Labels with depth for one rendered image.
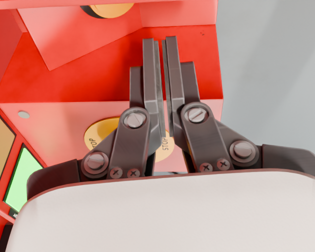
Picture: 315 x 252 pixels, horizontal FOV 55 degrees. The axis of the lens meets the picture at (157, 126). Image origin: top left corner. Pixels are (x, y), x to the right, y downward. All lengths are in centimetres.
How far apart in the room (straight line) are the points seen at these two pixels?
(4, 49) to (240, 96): 109
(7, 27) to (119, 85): 36
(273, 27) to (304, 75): 30
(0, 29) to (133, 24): 32
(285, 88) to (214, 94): 124
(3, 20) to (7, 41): 3
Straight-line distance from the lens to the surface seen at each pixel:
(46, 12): 22
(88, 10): 22
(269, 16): 116
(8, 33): 55
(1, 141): 24
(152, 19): 25
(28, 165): 27
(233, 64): 128
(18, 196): 26
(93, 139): 25
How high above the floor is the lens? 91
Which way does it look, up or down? 35 degrees down
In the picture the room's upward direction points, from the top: 177 degrees counter-clockwise
